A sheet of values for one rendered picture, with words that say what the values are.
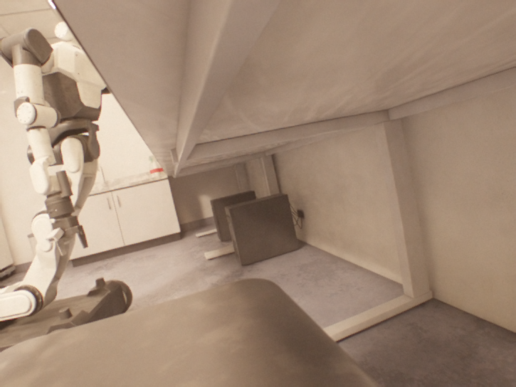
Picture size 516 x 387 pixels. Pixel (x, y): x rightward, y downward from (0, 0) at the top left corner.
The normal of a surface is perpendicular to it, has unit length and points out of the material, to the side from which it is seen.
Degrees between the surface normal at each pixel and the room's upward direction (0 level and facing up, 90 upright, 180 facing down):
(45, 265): 114
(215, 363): 0
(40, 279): 90
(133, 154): 90
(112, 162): 90
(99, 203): 90
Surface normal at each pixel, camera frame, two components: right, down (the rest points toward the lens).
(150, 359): -0.22, -0.98
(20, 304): 0.10, 0.04
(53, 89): -0.16, 0.26
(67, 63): 0.55, -0.11
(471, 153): -0.94, 0.22
